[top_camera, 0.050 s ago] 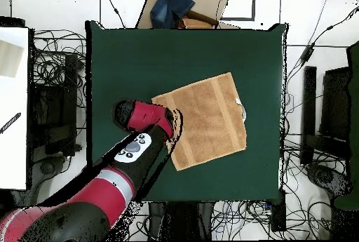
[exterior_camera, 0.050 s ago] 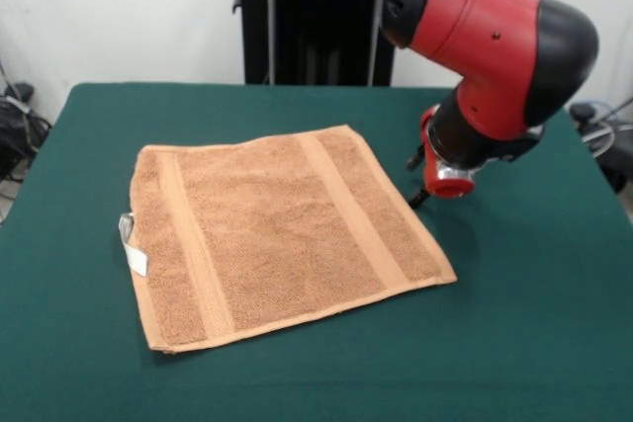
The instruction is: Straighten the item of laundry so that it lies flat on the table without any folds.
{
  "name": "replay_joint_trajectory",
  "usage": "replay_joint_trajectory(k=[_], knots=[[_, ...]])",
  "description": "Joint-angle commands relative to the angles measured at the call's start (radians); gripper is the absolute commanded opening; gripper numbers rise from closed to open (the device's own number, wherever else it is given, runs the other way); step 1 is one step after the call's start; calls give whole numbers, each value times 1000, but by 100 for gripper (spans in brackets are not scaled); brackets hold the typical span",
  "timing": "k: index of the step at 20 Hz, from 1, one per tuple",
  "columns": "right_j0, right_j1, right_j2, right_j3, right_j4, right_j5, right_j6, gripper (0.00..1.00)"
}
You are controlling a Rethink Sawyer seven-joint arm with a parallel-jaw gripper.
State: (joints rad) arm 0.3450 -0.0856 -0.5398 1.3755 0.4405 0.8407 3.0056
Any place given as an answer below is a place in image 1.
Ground tan terry towel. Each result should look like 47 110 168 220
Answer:
151 71 248 172

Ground dark green table cloth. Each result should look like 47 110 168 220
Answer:
85 20 288 203

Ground dark brown garment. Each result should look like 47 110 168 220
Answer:
184 9 220 27

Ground blue jeans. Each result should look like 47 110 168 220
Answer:
149 0 196 29

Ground black equipment rack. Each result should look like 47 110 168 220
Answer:
29 52 81 159

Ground black rectangular box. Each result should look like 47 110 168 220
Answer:
270 189 287 233

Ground black striped pen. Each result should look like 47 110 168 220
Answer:
0 112 22 135

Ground white desk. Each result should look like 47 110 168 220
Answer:
0 27 30 191

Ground dark green fabric furniture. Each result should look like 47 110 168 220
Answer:
333 41 359 212

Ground beige paper sheet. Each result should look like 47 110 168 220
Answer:
0 39 25 79

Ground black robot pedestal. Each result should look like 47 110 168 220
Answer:
148 201 215 241

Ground black metal frame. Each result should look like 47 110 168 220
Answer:
299 65 351 167

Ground black cable with adapter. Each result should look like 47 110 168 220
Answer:
285 6 359 86

